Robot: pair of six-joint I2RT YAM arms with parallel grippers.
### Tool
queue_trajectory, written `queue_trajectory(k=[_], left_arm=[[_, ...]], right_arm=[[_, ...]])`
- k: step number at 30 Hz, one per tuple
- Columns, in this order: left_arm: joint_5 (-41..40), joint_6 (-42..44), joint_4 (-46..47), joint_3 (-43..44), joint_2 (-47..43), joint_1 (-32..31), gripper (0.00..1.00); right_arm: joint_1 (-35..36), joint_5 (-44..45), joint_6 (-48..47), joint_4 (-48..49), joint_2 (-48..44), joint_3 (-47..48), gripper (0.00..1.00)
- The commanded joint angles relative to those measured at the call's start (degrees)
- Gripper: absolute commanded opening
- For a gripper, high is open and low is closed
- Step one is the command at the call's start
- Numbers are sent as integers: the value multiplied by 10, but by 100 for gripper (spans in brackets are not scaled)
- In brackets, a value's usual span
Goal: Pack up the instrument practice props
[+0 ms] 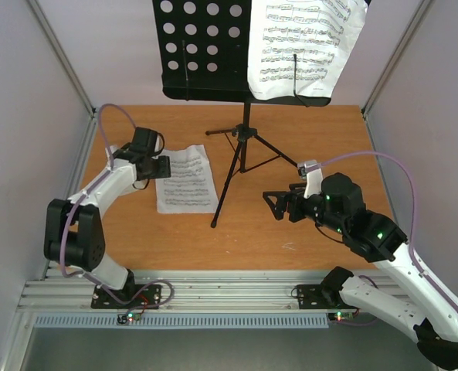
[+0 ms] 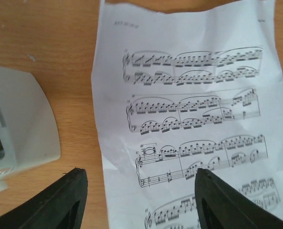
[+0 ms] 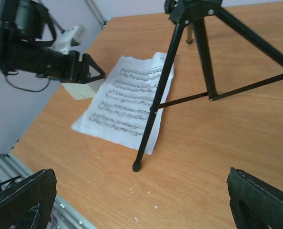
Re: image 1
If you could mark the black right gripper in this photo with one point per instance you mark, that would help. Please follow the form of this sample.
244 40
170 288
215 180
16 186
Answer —
294 205

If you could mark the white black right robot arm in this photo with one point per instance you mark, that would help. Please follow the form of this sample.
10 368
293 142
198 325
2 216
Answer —
429 318

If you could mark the aluminium corner post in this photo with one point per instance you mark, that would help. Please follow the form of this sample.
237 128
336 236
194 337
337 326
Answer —
58 50
402 45

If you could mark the left aluminium corner post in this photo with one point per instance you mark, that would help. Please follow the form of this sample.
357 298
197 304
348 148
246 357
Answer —
58 50

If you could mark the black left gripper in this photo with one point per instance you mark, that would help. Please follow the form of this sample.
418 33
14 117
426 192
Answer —
165 170

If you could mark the grey slotted cable duct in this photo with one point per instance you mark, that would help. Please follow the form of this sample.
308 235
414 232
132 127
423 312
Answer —
183 321

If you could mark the right aluminium corner post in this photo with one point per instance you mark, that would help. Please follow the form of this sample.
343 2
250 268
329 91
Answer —
402 45

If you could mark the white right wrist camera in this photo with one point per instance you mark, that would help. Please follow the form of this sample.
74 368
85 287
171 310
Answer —
311 172

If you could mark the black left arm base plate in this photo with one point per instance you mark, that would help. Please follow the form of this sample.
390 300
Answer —
149 296

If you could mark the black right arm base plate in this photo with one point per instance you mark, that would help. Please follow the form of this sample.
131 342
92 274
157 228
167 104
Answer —
314 296

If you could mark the aluminium front frame rails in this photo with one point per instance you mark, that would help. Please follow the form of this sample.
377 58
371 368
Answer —
195 291

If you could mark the black tripod music stand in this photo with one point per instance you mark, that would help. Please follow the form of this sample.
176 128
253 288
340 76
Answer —
204 49

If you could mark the white sheet music page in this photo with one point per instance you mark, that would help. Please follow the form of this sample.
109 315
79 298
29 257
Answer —
300 48
190 188

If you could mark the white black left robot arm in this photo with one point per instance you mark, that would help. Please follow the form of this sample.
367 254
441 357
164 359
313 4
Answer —
74 235

